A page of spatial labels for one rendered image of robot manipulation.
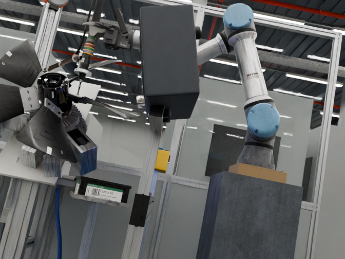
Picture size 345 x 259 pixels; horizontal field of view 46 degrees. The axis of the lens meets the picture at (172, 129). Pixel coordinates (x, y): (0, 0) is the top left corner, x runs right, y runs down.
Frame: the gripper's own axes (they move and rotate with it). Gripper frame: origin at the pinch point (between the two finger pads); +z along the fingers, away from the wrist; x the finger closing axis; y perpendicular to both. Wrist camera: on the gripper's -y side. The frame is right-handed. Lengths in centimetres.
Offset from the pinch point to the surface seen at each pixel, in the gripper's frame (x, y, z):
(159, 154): 23, 45, -39
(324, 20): 788, -448, -336
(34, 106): -3.0, 38.4, 11.6
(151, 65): -82, 39, -39
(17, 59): 7.9, 18.1, 28.2
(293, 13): 789, -452, -258
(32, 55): 6.4, 15.3, 22.0
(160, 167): 23, 50, -41
